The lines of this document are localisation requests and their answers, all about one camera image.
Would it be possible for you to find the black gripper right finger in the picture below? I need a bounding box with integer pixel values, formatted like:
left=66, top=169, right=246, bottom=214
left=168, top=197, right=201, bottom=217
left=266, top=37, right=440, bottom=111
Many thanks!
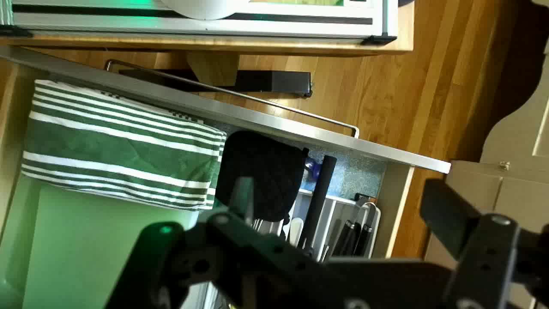
left=419, top=178, right=549, bottom=309

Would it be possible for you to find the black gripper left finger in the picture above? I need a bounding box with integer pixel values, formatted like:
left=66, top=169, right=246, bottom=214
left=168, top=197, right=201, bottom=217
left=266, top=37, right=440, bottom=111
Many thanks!
left=103, top=176, right=323, bottom=309

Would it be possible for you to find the blue patterned drawer liner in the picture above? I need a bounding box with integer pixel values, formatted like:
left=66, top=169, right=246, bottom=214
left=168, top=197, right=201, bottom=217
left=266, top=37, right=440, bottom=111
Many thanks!
left=326, top=157, right=392, bottom=202

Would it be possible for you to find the wooden drawer steel front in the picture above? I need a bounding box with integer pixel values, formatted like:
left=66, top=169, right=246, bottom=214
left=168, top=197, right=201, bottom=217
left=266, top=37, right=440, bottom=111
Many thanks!
left=0, top=45, right=453, bottom=263

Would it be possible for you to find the green cutting board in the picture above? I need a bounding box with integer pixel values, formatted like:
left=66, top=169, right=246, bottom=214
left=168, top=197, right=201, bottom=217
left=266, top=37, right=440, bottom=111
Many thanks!
left=0, top=171, right=203, bottom=309

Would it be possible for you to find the green white striped towel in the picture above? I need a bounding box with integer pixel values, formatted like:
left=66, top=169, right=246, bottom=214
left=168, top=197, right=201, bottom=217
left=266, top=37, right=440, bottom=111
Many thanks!
left=19, top=78, right=229, bottom=214

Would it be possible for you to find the black stand foot bar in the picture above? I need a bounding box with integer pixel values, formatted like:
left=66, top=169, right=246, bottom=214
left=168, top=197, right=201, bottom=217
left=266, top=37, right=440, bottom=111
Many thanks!
left=117, top=68, right=314, bottom=100

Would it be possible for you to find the black handled knife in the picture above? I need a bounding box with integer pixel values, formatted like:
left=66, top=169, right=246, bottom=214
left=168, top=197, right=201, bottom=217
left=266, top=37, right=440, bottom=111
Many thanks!
left=331, top=221, right=357, bottom=258
left=352, top=222, right=374, bottom=258

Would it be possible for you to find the steel drawer handle bar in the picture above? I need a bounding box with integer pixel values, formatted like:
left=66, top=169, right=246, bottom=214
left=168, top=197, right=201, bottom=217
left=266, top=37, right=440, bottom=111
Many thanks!
left=103, top=59, right=361, bottom=140

